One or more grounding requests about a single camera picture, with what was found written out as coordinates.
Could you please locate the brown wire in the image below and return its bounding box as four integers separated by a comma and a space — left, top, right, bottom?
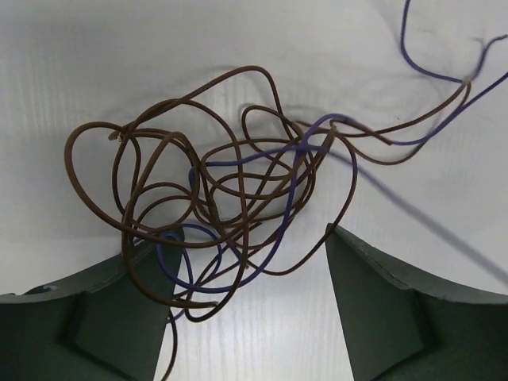
63, 65, 473, 381

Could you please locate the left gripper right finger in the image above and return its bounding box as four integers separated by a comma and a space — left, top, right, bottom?
325, 225, 507, 380

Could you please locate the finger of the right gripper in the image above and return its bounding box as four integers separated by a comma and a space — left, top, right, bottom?
474, 34, 508, 75

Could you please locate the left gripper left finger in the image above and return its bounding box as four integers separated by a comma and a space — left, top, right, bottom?
1, 255, 170, 380

